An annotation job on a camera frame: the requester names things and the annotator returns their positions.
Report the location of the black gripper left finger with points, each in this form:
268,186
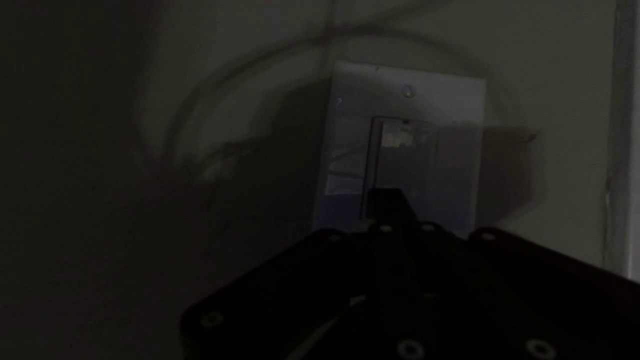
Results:
380,209

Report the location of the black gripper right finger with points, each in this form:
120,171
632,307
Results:
404,212

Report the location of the white vertical edge strip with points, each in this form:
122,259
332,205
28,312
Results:
622,133

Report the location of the white switch wall plate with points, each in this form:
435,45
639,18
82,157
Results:
440,172

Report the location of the white rocker light switch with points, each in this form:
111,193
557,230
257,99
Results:
401,157

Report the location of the brown switch mounting box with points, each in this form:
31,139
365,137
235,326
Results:
511,171

